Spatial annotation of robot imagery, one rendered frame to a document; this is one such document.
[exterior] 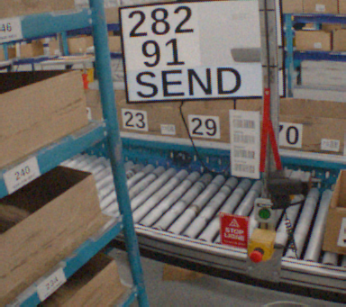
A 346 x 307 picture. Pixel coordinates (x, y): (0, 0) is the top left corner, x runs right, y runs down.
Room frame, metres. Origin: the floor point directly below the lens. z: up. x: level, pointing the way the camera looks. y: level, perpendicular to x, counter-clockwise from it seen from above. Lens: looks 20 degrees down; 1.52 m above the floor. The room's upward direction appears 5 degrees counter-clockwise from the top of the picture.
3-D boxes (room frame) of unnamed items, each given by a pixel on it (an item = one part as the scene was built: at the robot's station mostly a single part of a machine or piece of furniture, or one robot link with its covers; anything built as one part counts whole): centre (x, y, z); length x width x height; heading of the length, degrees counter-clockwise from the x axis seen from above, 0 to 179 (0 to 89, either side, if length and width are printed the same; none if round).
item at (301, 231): (1.08, -0.47, 0.72); 0.52 x 0.05 x 0.05; 150
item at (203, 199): (1.32, -0.08, 0.72); 0.52 x 0.05 x 0.05; 150
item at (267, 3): (0.89, -0.26, 1.11); 0.12 x 0.05 x 0.88; 60
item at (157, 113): (1.93, 0.06, 0.96); 0.39 x 0.29 x 0.17; 59
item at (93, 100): (2.12, 0.39, 0.96); 0.39 x 0.29 x 0.17; 59
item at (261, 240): (0.82, -0.27, 0.84); 0.15 x 0.09 x 0.07; 60
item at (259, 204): (0.86, -0.25, 0.95); 0.07 x 0.03 x 0.07; 60
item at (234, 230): (0.90, -0.19, 0.85); 0.16 x 0.01 x 0.13; 60
